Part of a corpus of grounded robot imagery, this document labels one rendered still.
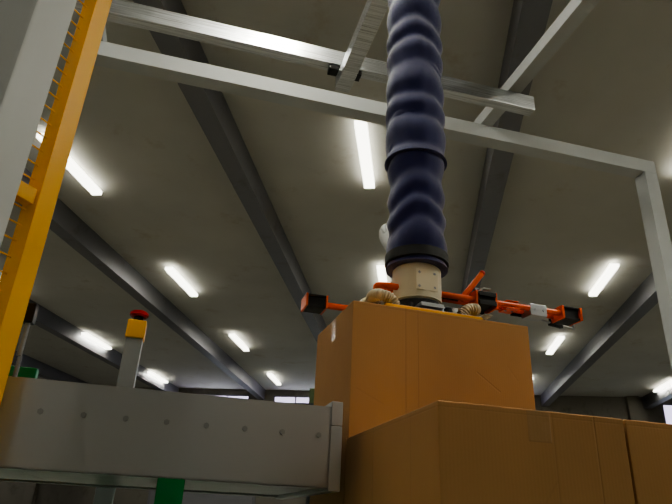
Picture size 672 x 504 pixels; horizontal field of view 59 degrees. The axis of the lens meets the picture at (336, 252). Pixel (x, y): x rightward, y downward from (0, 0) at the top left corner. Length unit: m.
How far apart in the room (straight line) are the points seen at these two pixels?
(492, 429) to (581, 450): 0.19
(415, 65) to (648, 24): 3.26
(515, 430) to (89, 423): 0.91
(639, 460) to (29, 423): 1.26
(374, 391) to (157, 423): 0.61
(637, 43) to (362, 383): 4.41
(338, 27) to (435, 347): 3.66
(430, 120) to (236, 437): 1.40
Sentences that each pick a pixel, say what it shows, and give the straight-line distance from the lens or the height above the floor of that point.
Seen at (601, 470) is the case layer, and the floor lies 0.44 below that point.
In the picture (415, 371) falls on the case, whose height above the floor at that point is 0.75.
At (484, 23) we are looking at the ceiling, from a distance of 5.16.
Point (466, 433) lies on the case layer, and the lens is 1.15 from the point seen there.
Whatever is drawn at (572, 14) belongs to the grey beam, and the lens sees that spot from 4.16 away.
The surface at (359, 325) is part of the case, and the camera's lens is 1.77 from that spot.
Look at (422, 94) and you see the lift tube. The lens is 2.40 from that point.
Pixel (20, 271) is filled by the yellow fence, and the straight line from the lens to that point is 1.49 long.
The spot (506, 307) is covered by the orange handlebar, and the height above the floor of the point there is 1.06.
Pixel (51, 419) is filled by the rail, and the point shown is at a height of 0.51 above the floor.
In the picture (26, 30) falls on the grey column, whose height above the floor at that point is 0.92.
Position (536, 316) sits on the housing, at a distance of 2.29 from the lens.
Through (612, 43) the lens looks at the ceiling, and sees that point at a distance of 5.57.
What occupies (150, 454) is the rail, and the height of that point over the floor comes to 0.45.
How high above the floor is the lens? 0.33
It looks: 25 degrees up
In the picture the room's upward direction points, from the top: 3 degrees clockwise
